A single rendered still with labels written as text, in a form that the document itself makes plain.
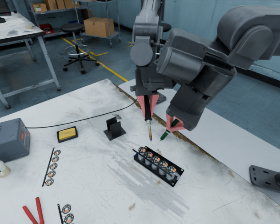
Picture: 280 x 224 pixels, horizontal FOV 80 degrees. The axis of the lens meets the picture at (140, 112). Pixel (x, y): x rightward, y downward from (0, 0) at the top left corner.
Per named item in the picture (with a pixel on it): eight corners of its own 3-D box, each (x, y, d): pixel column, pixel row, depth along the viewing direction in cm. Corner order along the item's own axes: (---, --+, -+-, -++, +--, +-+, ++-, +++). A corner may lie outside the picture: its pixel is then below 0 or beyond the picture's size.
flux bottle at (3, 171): (-2, 172, 55) (-21, 154, 49) (10, 166, 57) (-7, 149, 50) (-1, 180, 53) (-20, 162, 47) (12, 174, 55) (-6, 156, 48)
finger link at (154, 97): (160, 118, 52) (159, 87, 50) (137, 119, 51) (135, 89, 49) (156, 113, 58) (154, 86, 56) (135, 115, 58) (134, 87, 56)
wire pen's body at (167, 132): (163, 142, 46) (182, 119, 38) (158, 138, 47) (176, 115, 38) (165, 138, 47) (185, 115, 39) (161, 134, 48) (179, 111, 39)
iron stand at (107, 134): (122, 141, 70) (132, 122, 67) (104, 141, 64) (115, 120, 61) (114, 132, 74) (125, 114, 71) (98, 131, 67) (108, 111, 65)
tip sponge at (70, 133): (76, 128, 71) (75, 125, 70) (78, 137, 67) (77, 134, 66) (57, 134, 68) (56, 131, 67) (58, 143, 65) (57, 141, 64)
